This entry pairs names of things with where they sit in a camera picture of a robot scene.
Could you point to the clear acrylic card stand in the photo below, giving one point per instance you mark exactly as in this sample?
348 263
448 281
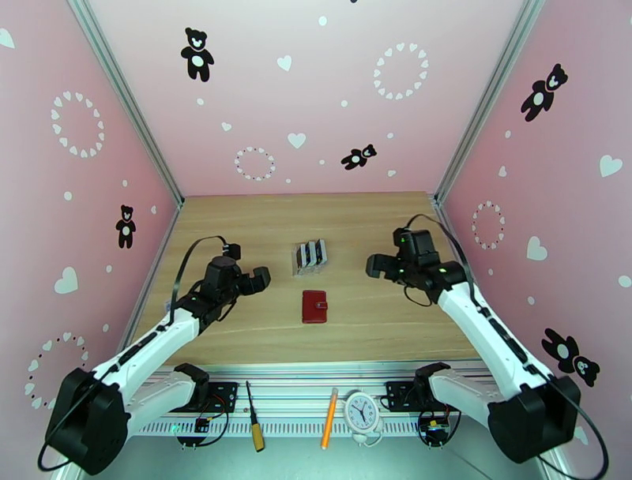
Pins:
310 272

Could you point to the red leather card holder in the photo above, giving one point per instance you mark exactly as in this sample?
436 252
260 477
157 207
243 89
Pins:
313 308

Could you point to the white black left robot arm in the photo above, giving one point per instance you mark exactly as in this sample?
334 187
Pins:
148 345

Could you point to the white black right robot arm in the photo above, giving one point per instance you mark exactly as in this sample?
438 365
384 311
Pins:
484 325

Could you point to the dark credit card stack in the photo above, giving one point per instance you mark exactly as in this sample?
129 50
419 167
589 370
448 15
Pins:
311 252
301 256
322 250

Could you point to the white round clock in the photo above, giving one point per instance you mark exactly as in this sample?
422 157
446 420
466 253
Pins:
362 410

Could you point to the small black electronics board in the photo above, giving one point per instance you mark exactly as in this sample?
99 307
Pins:
434 428
201 424

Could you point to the orange pen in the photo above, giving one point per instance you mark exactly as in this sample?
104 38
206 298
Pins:
328 424

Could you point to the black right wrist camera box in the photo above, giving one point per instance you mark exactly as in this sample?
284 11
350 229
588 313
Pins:
417 244

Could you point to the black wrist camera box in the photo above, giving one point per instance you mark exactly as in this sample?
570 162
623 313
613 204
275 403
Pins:
417 244
230 251

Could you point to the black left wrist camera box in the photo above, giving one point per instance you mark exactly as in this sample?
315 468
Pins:
230 251

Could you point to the black bear wall sticker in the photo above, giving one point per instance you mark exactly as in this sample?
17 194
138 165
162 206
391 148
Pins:
197 60
540 98
356 158
565 351
126 229

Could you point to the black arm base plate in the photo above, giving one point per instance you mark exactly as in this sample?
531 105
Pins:
224 394
397 394

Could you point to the aluminium frame rail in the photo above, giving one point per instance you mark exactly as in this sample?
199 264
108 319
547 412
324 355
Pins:
296 394

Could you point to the aluminium frame post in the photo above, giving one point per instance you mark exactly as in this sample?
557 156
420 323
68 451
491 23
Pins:
486 101
127 101

